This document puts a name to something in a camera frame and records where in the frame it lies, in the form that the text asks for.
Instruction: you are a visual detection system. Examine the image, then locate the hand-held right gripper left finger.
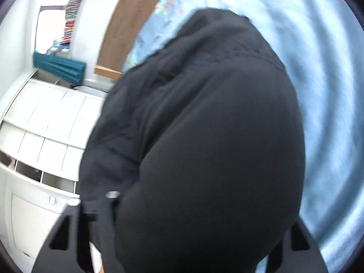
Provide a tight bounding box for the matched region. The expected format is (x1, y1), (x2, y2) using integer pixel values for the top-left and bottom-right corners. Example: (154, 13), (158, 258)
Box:
(31, 190), (120, 273)

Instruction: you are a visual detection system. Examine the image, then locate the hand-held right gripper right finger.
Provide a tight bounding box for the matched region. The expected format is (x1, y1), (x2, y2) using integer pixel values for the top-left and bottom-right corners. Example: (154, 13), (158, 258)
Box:
(267, 219), (327, 273)

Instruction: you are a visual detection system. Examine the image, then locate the black puffer coat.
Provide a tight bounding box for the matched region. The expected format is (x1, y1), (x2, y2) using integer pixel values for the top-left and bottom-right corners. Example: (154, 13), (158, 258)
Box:
(79, 8), (306, 273)

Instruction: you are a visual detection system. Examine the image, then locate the white wardrobe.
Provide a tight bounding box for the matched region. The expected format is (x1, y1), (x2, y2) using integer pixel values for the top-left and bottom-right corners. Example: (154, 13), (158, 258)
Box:
(0, 68), (110, 273)

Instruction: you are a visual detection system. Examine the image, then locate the teal curtain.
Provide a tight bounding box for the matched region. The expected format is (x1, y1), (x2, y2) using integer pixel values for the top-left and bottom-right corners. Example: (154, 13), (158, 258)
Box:
(33, 50), (86, 84)

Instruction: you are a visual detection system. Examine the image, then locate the blue dinosaur printed bed sheet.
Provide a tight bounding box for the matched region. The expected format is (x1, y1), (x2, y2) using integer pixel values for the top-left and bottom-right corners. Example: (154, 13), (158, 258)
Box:
(122, 0), (361, 273)

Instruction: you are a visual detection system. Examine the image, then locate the row of books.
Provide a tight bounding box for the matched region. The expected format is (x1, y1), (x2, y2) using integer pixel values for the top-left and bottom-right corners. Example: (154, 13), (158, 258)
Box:
(61, 0), (93, 44)

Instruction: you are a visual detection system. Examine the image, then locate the wooden headboard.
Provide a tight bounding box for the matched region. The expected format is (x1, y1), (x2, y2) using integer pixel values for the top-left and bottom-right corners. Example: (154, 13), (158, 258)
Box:
(94, 0), (174, 80)

